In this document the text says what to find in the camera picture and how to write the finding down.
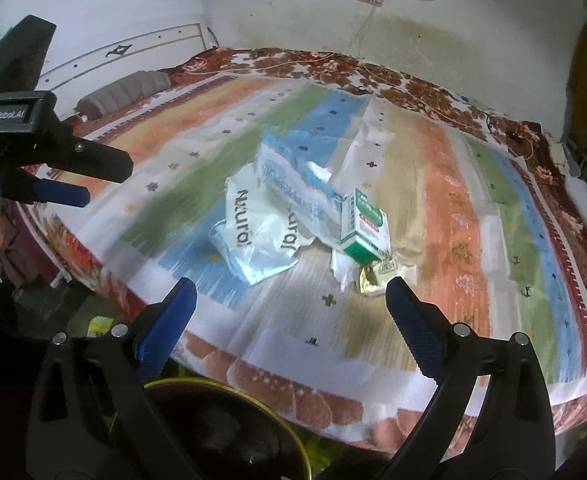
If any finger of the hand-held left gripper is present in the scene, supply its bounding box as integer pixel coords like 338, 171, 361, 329
28, 130, 134, 184
0, 169, 92, 208

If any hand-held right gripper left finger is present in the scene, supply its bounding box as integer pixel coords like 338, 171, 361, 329
26, 276, 198, 480

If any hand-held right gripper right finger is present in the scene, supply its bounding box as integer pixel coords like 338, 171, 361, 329
373, 276, 557, 480

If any green white medicine box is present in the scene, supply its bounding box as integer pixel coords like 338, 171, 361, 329
340, 187, 391, 266

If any black bin with gold rim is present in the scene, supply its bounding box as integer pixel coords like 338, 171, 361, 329
144, 379, 309, 480

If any gold foil wrapper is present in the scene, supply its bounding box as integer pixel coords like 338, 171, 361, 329
356, 260, 399, 297

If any grey ribbed pillow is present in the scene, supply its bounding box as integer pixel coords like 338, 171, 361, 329
76, 71, 172, 120

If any crumpled white tissue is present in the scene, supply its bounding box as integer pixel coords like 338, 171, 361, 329
329, 250, 361, 291

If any white bed headboard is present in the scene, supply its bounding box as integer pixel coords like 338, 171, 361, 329
34, 22, 209, 121

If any striped colourful bed mat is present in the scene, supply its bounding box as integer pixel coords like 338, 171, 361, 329
21, 72, 587, 416

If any white printed plastic bag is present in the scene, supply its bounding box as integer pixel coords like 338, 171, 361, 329
208, 162, 319, 288

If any floral red blanket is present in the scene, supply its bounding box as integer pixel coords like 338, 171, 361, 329
4, 47, 587, 453

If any white blue long carton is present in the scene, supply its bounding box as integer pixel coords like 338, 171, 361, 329
254, 130, 347, 251

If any thin white cable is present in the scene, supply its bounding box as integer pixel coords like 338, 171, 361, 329
351, 2, 377, 68

